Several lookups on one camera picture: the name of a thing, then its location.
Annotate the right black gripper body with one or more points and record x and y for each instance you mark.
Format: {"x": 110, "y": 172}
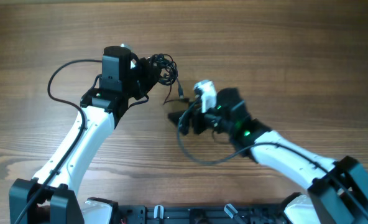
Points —
{"x": 213, "y": 119}

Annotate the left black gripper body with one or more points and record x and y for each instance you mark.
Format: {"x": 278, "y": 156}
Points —
{"x": 142, "y": 78}

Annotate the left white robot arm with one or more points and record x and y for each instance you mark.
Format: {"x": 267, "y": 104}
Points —
{"x": 50, "y": 196}

